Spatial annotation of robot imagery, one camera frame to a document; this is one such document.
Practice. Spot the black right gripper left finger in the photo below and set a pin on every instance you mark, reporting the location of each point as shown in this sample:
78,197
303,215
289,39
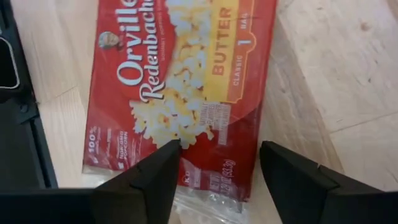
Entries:
140,199

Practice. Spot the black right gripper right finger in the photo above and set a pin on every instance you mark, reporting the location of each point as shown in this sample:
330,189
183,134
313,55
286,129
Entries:
311,199

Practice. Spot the red popcorn bag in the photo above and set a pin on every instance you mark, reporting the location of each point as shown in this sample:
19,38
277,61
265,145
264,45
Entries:
186,77

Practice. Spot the black table frame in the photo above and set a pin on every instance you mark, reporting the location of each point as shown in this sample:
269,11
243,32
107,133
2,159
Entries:
25,140

